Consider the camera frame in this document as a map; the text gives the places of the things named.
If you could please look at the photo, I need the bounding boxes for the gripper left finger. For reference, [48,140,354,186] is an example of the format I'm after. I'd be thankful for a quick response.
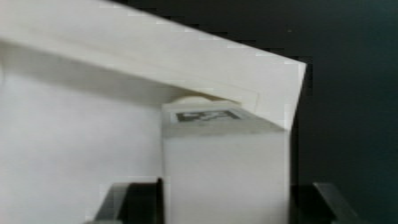
[87,178,165,224]

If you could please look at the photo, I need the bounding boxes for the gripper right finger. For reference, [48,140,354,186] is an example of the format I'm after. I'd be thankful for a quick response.
[290,182,363,224]

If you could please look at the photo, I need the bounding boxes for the white leg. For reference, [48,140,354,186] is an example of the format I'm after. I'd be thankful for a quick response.
[162,101,290,224]

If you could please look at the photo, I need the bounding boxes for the white square tabletop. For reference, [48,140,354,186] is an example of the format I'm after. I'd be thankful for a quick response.
[0,0,306,224]

